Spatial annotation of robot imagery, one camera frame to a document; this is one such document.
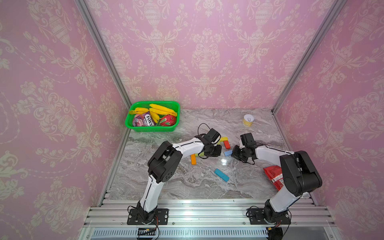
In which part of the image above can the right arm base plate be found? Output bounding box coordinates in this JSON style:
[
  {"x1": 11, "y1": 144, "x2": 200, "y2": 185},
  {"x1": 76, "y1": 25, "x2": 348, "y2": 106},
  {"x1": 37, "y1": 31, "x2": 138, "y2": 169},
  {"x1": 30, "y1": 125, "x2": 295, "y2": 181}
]
[{"x1": 246, "y1": 207, "x2": 291, "y2": 226}]

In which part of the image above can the green plastic basket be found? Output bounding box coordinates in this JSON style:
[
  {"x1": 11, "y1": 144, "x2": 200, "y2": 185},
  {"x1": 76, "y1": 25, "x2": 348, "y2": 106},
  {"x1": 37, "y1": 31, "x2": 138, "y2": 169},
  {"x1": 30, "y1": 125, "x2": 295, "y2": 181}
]
[{"x1": 125, "y1": 101, "x2": 181, "y2": 132}]

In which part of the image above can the orange block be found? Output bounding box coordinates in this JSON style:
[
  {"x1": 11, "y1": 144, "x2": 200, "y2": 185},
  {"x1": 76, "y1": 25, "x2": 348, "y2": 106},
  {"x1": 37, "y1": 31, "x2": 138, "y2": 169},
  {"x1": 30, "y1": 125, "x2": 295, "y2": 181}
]
[{"x1": 191, "y1": 154, "x2": 197, "y2": 165}]

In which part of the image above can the purple snack packet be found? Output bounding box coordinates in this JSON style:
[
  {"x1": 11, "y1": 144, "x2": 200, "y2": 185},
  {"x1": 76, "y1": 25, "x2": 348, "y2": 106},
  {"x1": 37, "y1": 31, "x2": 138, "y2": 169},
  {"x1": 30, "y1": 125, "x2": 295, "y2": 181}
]
[{"x1": 132, "y1": 112, "x2": 156, "y2": 127}]

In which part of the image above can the small yellow banana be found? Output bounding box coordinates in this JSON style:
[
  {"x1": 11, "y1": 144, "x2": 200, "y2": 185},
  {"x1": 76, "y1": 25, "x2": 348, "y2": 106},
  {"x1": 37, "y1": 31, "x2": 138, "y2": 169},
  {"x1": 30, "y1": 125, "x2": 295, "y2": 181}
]
[{"x1": 129, "y1": 108, "x2": 149, "y2": 115}]

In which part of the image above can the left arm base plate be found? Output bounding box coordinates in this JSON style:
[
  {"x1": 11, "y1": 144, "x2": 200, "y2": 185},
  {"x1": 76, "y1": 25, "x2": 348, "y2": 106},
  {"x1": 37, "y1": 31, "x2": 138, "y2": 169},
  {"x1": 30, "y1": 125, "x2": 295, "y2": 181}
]
[{"x1": 127, "y1": 208, "x2": 169, "y2": 225}]

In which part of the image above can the teal block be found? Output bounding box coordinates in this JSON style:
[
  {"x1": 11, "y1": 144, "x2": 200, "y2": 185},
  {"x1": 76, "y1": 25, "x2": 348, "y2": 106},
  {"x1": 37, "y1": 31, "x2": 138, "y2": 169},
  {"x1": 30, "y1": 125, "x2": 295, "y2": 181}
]
[{"x1": 214, "y1": 169, "x2": 230, "y2": 183}]

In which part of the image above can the red block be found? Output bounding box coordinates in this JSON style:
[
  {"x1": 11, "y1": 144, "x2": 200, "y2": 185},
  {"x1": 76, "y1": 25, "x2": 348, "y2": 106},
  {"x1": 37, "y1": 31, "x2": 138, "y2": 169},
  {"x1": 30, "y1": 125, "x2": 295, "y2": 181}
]
[{"x1": 224, "y1": 141, "x2": 231, "y2": 150}]

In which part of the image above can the light blue block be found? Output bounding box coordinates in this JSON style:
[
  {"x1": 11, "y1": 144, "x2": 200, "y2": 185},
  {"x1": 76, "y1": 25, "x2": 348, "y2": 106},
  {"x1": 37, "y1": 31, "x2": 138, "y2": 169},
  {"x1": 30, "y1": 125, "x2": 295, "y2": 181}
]
[{"x1": 224, "y1": 150, "x2": 233, "y2": 157}]

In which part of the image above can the red dragon fruit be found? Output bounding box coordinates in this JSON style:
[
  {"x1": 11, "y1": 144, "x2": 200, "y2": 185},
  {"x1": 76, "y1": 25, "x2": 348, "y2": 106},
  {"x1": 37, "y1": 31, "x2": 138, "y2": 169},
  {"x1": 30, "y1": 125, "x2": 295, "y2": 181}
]
[{"x1": 158, "y1": 115, "x2": 177, "y2": 127}]

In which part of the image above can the upper yellow banana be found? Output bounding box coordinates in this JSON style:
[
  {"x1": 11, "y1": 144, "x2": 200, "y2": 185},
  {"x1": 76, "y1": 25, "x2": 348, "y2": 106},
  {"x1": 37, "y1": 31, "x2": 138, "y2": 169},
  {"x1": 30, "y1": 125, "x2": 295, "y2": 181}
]
[{"x1": 150, "y1": 104, "x2": 178, "y2": 117}]

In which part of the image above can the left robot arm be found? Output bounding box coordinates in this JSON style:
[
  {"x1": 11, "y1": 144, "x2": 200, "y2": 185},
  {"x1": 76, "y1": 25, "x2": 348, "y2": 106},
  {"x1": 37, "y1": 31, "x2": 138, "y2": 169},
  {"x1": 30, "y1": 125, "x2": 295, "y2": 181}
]
[{"x1": 136, "y1": 129, "x2": 222, "y2": 224}]

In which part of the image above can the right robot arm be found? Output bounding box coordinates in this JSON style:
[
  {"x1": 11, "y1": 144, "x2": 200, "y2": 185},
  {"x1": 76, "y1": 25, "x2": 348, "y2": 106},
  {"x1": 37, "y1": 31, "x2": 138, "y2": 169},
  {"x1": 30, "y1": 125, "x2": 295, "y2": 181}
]
[{"x1": 232, "y1": 133, "x2": 323, "y2": 224}]

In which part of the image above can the lower yellow banana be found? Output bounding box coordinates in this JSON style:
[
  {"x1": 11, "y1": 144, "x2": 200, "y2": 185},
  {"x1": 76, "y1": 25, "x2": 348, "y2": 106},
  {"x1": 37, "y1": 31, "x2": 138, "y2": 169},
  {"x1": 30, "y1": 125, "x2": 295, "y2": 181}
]
[{"x1": 150, "y1": 111, "x2": 160, "y2": 124}]

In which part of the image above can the red snack bag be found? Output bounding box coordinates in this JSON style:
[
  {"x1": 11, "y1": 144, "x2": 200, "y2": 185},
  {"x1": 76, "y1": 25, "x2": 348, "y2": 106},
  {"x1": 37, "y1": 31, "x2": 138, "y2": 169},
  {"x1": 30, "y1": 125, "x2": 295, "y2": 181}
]
[{"x1": 264, "y1": 166, "x2": 284, "y2": 191}]

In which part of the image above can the lime green block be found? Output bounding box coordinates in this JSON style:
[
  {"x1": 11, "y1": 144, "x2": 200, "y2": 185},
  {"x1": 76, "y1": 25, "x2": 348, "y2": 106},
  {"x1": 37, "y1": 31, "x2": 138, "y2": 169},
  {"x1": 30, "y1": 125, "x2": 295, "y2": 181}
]
[{"x1": 195, "y1": 152, "x2": 205, "y2": 157}]

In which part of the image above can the yellow white can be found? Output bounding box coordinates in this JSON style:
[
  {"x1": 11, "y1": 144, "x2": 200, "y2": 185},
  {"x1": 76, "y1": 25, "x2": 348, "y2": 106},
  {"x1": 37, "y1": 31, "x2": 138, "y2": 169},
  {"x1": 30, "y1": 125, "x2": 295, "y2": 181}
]
[{"x1": 243, "y1": 114, "x2": 255, "y2": 127}]

